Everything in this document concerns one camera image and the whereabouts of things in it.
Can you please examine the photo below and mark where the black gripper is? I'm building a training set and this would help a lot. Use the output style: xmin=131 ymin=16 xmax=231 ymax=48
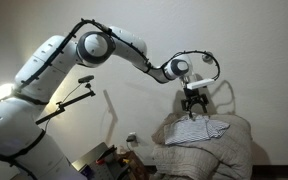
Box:
xmin=181 ymin=87 xmax=209 ymax=119

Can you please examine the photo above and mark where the grey white striped garment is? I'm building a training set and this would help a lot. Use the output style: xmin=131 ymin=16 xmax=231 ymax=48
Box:
xmin=163 ymin=114 xmax=231 ymax=146

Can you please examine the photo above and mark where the beige quilted blanket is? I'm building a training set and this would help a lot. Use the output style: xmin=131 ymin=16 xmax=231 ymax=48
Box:
xmin=149 ymin=112 xmax=254 ymax=180

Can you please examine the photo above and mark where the black webcam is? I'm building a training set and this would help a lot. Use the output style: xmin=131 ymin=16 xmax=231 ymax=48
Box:
xmin=77 ymin=74 xmax=95 ymax=84

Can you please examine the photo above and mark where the bright round lamp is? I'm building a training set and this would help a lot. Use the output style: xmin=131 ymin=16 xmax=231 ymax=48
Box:
xmin=0 ymin=82 xmax=16 ymax=102

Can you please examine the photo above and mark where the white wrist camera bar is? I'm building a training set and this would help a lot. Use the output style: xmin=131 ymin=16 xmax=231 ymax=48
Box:
xmin=186 ymin=78 xmax=216 ymax=91

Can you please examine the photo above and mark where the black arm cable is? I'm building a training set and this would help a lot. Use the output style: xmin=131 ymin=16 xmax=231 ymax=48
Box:
xmin=19 ymin=18 xmax=221 ymax=83

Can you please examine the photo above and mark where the wall outlet adapter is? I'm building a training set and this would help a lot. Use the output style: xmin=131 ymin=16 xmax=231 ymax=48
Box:
xmin=126 ymin=132 xmax=138 ymax=144

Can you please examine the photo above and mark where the red handled bar clamp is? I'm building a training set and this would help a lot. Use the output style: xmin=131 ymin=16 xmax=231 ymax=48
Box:
xmin=95 ymin=157 xmax=108 ymax=166

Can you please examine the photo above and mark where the thin webcam cable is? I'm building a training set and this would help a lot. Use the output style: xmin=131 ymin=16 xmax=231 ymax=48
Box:
xmin=43 ymin=82 xmax=85 ymax=133

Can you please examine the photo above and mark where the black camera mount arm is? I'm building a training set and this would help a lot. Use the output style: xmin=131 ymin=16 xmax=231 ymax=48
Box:
xmin=35 ymin=83 xmax=97 ymax=126

